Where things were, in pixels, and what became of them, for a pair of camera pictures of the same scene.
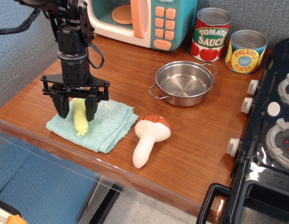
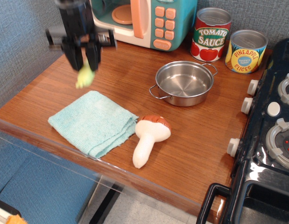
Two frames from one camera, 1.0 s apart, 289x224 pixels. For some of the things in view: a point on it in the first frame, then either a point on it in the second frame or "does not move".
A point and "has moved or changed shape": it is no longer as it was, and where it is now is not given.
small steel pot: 186,83 does not move
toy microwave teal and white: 160,25 does not move
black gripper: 76,81 → 78,31
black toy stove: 262,188 does not move
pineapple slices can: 245,50 does not move
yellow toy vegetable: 81,116 has moved or changed shape
